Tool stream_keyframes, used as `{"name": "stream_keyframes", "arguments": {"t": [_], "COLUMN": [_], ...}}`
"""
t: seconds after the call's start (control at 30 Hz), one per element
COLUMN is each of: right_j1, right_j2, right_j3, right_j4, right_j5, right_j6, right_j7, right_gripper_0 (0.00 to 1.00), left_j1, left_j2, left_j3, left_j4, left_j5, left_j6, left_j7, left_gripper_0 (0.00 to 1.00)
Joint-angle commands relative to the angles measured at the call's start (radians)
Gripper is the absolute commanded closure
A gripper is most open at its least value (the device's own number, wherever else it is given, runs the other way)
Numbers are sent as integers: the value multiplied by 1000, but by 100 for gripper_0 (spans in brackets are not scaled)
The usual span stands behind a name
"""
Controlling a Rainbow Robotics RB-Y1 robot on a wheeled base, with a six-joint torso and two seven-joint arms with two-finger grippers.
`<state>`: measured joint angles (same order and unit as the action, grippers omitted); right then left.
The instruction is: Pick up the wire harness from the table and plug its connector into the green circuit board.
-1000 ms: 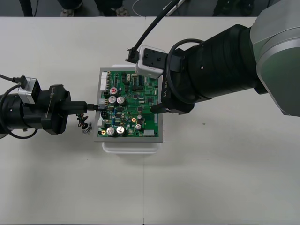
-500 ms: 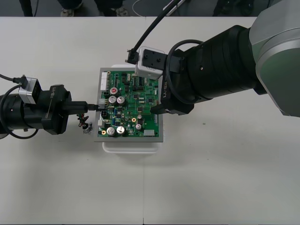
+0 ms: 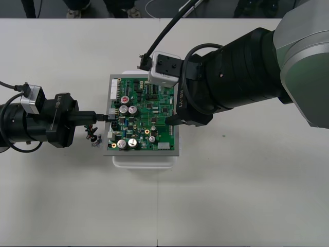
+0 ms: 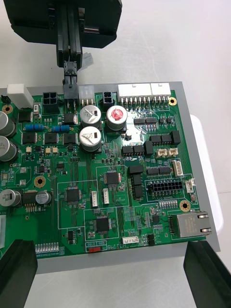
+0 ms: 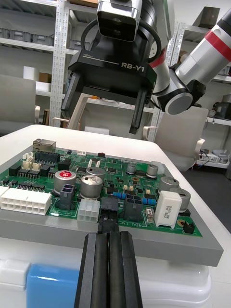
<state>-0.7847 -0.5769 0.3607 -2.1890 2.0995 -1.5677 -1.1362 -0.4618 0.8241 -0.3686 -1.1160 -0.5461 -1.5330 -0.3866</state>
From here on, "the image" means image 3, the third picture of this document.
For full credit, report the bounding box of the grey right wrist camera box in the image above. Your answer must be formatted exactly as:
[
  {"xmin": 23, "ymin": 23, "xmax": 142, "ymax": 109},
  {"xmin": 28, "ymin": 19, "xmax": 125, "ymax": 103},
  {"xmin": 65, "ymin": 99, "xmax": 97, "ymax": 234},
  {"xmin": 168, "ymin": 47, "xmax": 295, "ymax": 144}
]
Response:
[{"xmin": 148, "ymin": 51, "xmax": 185, "ymax": 89}]

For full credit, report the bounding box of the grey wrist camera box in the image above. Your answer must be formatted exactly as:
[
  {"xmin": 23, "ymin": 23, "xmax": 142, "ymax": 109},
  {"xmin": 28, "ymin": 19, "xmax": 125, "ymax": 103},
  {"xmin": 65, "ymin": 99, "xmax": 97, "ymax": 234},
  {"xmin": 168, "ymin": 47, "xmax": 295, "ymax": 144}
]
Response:
[
  {"xmin": 20, "ymin": 84, "xmax": 46, "ymax": 115},
  {"xmin": 148, "ymin": 51, "xmax": 185, "ymax": 89}
]

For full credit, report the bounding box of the milky plastic box with lid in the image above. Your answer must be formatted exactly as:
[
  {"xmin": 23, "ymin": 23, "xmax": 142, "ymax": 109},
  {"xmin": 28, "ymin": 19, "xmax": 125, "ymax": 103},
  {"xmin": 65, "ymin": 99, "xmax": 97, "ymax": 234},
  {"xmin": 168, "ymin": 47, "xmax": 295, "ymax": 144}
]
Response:
[{"xmin": 112, "ymin": 70, "xmax": 182, "ymax": 169}]

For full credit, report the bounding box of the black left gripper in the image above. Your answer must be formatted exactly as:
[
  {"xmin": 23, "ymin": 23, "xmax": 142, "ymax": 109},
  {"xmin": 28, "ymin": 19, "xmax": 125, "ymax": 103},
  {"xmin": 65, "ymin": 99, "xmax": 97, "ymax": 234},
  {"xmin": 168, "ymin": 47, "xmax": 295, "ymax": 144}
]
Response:
[{"xmin": 45, "ymin": 92, "xmax": 98, "ymax": 149}]

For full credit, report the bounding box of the thin white cable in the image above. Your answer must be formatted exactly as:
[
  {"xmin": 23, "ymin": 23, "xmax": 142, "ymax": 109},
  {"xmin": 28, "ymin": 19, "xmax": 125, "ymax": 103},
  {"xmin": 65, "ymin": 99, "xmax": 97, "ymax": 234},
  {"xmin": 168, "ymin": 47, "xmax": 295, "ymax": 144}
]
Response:
[{"xmin": 144, "ymin": 0, "xmax": 161, "ymax": 19}]

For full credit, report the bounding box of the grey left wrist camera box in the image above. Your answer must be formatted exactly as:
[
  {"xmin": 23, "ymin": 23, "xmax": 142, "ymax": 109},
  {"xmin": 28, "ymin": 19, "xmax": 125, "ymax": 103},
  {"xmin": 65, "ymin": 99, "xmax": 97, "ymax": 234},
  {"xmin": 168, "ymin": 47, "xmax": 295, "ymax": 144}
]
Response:
[{"xmin": 20, "ymin": 84, "xmax": 46, "ymax": 115}]

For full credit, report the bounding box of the white power strip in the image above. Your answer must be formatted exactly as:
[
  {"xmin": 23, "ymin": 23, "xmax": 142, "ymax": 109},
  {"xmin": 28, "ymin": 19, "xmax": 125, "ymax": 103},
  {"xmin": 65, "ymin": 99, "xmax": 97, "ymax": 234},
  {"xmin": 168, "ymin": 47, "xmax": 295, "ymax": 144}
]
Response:
[{"xmin": 179, "ymin": 0, "xmax": 204, "ymax": 16}]

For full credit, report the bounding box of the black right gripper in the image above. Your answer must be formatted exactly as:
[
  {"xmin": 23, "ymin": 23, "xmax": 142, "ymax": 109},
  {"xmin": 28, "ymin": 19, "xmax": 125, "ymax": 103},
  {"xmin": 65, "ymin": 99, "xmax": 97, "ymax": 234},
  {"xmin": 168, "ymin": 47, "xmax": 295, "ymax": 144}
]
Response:
[{"xmin": 163, "ymin": 79, "xmax": 214, "ymax": 128}]

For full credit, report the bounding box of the green circuit board grey frame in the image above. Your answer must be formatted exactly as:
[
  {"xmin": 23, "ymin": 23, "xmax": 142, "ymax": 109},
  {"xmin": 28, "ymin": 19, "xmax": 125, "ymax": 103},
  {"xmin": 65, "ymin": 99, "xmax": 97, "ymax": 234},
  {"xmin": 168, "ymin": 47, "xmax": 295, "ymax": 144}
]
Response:
[{"xmin": 102, "ymin": 74, "xmax": 180, "ymax": 157}]

